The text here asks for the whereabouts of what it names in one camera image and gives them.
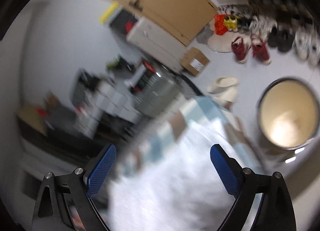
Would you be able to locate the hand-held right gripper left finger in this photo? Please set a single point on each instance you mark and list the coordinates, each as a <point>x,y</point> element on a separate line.
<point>100,171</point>

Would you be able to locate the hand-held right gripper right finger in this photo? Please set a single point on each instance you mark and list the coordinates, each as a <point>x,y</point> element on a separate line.
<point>225,171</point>

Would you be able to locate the light grey hoodie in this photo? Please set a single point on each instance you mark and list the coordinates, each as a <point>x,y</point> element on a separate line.
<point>175,183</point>

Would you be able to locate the white drawer desk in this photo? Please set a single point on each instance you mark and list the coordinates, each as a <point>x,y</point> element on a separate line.
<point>112,108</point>

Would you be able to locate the beige blue checked bed sheet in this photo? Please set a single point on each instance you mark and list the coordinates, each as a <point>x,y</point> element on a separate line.
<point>200,111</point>

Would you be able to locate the cream slipper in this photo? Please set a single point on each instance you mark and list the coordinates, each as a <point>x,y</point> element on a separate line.
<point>228,95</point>
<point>223,84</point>

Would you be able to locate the round beige bin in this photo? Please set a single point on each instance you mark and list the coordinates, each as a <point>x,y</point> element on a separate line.
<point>287,116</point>

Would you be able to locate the tall flat cardboard sheet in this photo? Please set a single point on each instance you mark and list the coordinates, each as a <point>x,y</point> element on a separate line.
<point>32,118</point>

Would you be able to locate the grey arched mirror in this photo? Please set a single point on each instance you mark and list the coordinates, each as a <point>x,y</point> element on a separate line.
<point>83,81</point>

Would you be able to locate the grey dotted rug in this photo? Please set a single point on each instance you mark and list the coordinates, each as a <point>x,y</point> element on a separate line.
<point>190,85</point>

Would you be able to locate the silver suitcase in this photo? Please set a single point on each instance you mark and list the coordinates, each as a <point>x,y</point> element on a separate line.
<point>157,93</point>

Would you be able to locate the black red striped shoe box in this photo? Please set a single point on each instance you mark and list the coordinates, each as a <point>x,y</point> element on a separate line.
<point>141,78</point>

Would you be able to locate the flower bouquet black wrap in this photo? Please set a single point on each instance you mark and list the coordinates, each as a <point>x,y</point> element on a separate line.
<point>117,65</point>

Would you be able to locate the brown labelled cardboard box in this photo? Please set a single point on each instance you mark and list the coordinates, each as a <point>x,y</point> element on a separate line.
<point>195,61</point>

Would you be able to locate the red sneaker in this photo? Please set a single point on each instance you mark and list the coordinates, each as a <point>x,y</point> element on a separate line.
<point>240,50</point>
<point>261,51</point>

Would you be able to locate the orange plastic bag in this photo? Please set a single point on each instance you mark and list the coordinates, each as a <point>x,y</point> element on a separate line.
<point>221,25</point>

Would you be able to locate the yellow sneakers pair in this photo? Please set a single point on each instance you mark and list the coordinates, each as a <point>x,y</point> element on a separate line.
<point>230,23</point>

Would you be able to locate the pile of scattered shoes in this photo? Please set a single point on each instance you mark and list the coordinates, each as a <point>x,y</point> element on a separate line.
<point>285,36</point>

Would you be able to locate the black shoe box red logo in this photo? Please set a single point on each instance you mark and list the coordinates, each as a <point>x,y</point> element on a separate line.
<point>130,26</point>

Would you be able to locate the yellow lid shoe box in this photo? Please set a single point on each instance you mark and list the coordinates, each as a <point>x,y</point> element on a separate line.
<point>109,12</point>

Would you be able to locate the light wooden door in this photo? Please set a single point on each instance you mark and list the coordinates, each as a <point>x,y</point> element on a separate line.
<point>170,1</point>

